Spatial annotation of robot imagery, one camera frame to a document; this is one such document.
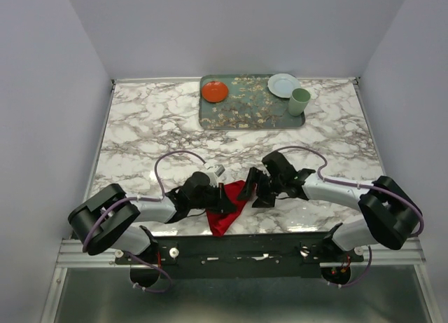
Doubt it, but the aluminium frame rail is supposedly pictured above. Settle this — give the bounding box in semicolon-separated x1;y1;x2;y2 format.
57;235;141;268

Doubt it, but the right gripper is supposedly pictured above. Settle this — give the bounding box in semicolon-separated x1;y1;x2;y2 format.
235;166;284;208

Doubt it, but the floral teal serving tray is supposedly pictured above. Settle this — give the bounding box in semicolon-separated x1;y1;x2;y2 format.
199;74;306;130

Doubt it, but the green cup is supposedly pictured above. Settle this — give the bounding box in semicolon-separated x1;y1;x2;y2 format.
288;88;311;116

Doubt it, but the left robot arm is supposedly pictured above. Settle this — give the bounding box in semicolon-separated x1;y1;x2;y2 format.
68;172;237;263

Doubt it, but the orange saucer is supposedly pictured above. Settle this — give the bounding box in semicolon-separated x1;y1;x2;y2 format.
201;81;229;103

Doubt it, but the red cloth napkin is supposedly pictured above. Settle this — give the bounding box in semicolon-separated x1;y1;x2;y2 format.
206;180;248;238

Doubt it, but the light blue plate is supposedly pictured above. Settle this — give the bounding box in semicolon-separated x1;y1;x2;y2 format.
267;74;301;99

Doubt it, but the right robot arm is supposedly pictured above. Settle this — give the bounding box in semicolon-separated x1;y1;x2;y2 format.
237;151;424;261

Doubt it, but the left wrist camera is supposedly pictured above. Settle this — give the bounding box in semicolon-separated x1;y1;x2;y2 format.
203;163;225;186

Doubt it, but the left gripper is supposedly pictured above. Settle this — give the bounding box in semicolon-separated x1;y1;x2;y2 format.
189;183;237;214

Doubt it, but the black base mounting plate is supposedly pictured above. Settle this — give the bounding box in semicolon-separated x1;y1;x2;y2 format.
115;233;365;280

